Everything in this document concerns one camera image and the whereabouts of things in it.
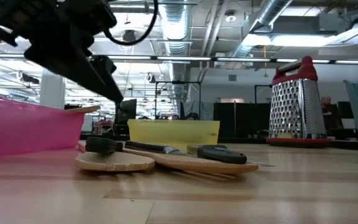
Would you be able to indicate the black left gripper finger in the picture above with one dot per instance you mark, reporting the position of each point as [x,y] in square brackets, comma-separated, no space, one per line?
[73,67]
[104,67]

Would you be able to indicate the plain wooden spatula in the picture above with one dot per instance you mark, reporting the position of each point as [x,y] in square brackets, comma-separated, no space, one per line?
[85,109]

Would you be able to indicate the wooden spork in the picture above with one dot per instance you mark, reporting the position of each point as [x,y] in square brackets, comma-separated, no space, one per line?
[113,161]

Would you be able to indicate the wooden slotted spoon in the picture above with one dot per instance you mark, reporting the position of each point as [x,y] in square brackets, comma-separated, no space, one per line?
[191,164]

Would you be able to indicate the all-black knife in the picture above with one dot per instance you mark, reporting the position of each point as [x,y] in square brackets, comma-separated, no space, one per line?
[222,154]

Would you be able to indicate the white building column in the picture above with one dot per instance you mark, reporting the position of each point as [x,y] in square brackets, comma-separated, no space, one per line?
[52,93]

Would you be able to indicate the dark computer monitor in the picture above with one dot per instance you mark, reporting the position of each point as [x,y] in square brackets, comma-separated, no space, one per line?
[127,110]

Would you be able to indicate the long ceiling light bar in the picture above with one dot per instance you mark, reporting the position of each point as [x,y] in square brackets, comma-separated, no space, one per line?
[182,58]

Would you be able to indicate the pink plastic bin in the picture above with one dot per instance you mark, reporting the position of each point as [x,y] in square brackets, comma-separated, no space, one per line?
[26,130]

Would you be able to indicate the person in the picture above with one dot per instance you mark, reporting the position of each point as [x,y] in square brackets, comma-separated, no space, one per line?
[175,117]
[329,113]

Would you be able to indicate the yellow plastic bin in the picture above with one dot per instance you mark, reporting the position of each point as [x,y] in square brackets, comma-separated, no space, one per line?
[172,132]

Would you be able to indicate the grey tarp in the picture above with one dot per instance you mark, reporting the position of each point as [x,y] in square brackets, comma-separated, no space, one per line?
[197,110]

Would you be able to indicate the black partition panel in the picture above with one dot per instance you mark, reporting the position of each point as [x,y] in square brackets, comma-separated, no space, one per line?
[244,119]

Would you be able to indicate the steel box grater red trim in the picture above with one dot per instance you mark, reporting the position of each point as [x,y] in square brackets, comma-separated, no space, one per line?
[291,109]

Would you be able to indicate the black metal table frame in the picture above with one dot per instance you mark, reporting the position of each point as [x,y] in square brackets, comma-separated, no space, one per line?
[104,136]

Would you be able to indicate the silver spiral air duct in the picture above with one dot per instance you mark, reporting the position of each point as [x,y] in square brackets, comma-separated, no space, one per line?
[272,12]
[174,31]

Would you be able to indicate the grey wall vent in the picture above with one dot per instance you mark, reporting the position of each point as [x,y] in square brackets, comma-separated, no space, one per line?
[232,77]

